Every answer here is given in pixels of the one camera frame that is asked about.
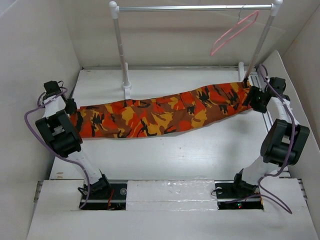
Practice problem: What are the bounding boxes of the orange camouflage trousers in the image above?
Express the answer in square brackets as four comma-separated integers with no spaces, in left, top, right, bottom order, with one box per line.
[69,81,251,139]

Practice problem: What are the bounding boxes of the pink clothes hanger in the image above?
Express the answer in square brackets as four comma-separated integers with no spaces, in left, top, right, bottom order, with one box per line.
[209,7,260,57]

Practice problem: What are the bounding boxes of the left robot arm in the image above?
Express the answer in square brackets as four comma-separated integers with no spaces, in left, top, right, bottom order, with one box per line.
[35,81,113,200]

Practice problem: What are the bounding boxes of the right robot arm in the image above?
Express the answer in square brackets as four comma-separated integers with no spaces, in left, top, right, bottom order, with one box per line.
[231,77,310,198]

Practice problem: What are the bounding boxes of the white clothes rack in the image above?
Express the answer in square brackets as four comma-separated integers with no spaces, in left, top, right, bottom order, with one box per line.
[108,0,283,100]

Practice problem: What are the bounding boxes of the white foam block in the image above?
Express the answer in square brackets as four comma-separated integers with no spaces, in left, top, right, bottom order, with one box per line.
[126,179,218,212]

